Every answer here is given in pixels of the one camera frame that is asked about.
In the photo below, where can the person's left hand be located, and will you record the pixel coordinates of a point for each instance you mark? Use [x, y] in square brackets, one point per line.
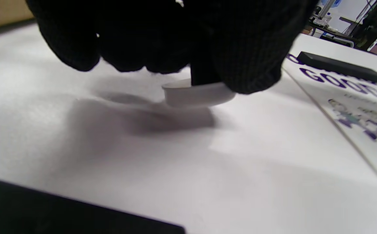
[175, 32]

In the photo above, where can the white poster purple lettering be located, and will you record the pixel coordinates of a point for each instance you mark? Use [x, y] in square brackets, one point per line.
[370, 139]

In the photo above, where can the black bar weight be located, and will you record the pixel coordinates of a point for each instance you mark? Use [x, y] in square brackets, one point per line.
[45, 214]
[341, 66]

